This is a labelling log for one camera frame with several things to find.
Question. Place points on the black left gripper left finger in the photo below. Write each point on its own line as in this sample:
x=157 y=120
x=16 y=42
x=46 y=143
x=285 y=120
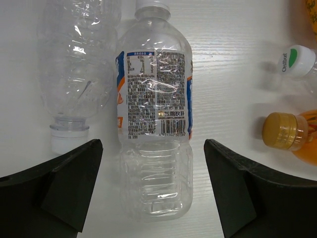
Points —
x=50 y=200

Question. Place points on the white label clear bottle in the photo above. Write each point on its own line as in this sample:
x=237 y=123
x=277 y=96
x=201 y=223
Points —
x=154 y=116

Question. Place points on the green label clear bottle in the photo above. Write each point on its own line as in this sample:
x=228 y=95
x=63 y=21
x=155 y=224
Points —
x=299 y=63

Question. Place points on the orange juice bottle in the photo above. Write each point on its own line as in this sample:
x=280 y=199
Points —
x=295 y=133
x=311 y=7

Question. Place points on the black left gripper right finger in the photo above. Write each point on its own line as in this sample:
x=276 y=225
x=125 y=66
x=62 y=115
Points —
x=255 y=201

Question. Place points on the crushed clear unlabeled bottle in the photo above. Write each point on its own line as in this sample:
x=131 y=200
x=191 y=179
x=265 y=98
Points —
x=77 y=40

